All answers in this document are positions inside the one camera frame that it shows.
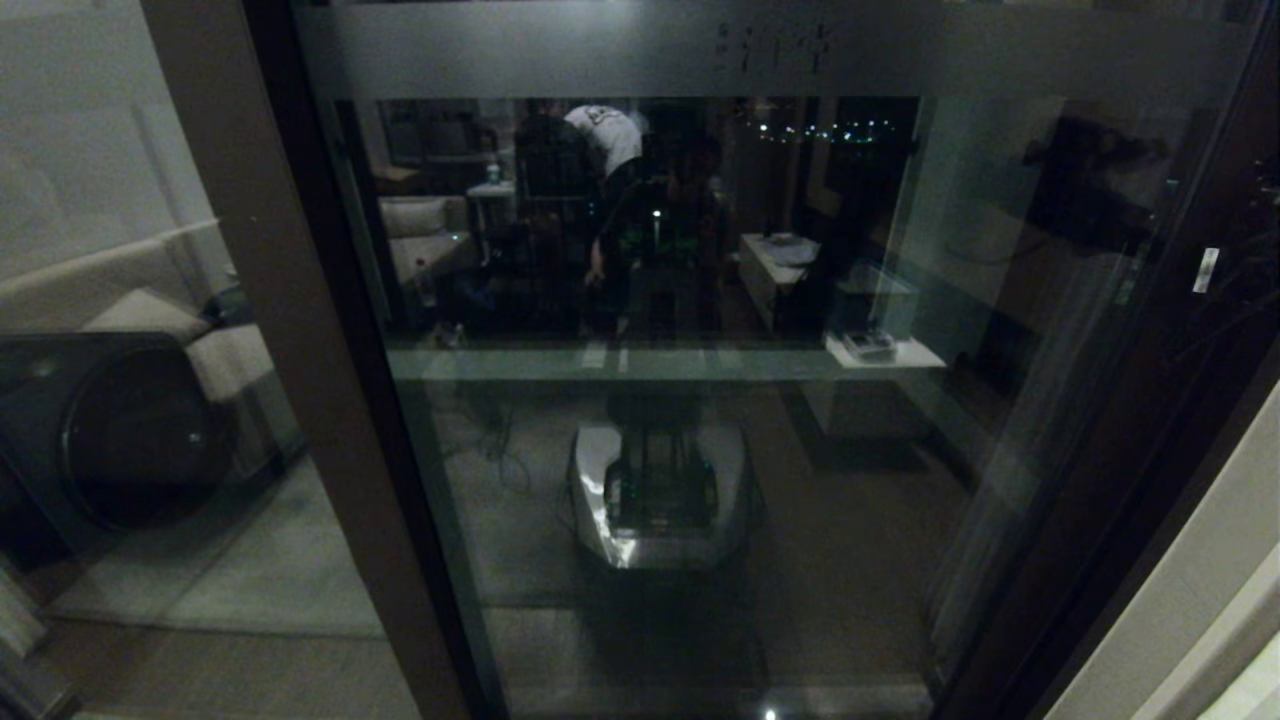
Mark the brown framed fixed glass panel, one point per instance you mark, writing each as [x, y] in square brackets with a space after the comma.
[300, 350]

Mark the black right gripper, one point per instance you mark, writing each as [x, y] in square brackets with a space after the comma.
[1250, 260]

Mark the grey rug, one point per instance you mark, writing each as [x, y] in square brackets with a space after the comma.
[250, 560]

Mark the light grey sofa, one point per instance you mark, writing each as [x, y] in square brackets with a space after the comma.
[150, 315]

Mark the brown framed sliding glass door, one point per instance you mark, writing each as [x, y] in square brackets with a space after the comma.
[700, 50]

